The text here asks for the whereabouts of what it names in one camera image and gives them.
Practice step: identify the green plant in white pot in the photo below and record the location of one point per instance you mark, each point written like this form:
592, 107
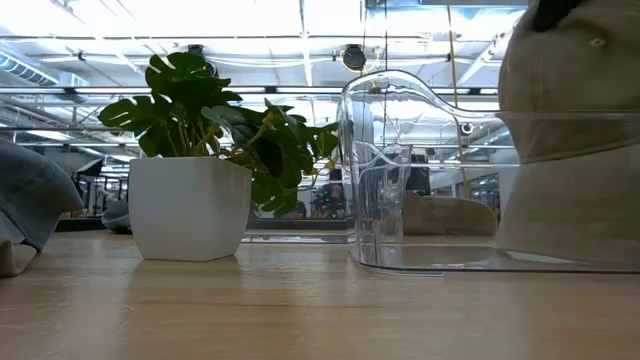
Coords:
187, 210

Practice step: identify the black round hanging device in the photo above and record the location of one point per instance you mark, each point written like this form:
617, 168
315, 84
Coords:
354, 57
196, 49

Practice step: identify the plain grey cap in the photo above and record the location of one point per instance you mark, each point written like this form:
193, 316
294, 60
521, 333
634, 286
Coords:
117, 217

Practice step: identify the clear plastic bin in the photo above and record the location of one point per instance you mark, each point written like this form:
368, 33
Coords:
380, 125

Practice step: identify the grey cap with beige brim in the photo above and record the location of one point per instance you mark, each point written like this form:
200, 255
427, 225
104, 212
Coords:
30, 200

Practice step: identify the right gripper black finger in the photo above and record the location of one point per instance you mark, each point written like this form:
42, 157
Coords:
552, 14

